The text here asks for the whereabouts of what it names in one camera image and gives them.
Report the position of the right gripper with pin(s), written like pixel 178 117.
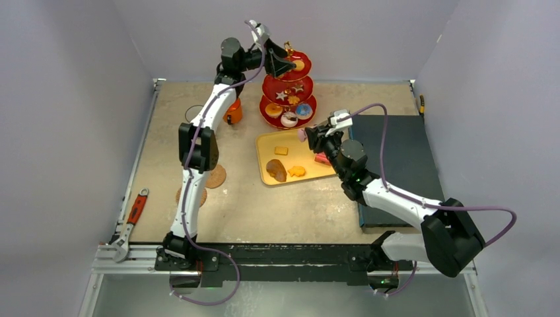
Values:
pixel 315 138

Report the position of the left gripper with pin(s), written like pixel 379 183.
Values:
pixel 275 67

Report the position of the red white cake slice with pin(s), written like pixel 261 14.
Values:
pixel 322 159

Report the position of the blue glazed donut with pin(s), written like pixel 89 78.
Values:
pixel 304 111

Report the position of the orange fish cookie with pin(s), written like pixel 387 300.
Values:
pixel 297 171

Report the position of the square scalloped biscuit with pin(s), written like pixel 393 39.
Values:
pixel 283 151

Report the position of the white iced star cookie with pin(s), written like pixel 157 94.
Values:
pixel 282 95

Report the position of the gingerbread star cookie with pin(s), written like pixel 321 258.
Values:
pixel 298 88

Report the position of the brown swirl cookie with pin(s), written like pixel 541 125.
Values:
pixel 293 100

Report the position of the red three tier stand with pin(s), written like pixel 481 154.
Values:
pixel 271 85

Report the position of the pink handled metal tongs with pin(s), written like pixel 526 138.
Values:
pixel 302 136

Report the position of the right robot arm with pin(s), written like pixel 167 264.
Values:
pixel 448 239

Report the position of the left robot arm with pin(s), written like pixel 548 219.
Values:
pixel 197 142

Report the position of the yellow serving tray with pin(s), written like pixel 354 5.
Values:
pixel 299 155

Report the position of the orange mug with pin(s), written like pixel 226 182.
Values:
pixel 233 114

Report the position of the white ribbed mug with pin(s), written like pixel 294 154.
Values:
pixel 192 112

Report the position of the round woven coaster far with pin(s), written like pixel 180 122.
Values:
pixel 216 177

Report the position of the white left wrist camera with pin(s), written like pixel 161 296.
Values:
pixel 260 32

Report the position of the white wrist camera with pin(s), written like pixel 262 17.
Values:
pixel 260 32
pixel 339 121

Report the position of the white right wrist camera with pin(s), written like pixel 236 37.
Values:
pixel 339 121

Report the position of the yellow black tool handle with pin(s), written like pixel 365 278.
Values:
pixel 421 105

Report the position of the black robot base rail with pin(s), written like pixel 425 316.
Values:
pixel 215 263

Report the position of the red handled adjustable wrench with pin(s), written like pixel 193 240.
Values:
pixel 121 244

